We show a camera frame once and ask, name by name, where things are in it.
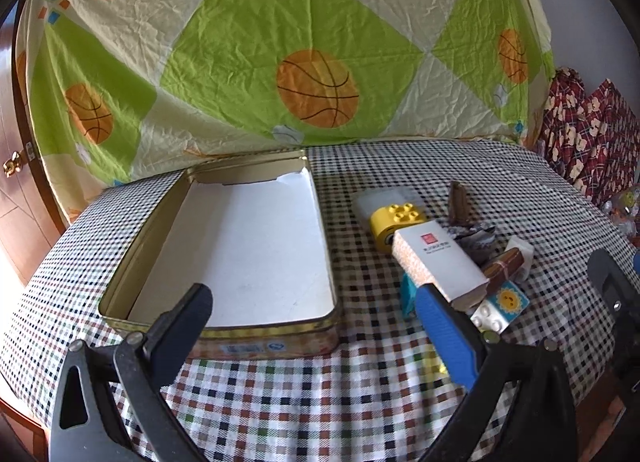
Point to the wooden door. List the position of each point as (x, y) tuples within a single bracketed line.
[(30, 220)]

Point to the sun picture toy block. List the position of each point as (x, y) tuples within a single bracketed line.
[(499, 310)]

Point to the yellow face toy brick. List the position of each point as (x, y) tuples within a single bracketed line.
[(385, 221)]

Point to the checkered tablecloth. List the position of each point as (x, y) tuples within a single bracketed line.
[(378, 396)]

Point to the white book-shaped box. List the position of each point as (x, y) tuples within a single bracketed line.
[(430, 256)]

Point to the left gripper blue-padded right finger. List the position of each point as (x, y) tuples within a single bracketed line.
[(541, 422)]

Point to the gold metal tin box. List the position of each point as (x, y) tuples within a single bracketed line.
[(250, 228)]

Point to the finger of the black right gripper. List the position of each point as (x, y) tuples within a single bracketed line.
[(621, 298)]

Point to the red patterned fabric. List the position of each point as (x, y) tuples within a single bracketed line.
[(590, 139)]

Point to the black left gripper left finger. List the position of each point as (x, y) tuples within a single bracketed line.
[(86, 423)]

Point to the basketball pattern bed sheet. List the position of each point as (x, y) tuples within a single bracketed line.
[(119, 90)]

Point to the brass door knob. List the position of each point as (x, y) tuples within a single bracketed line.
[(13, 165)]

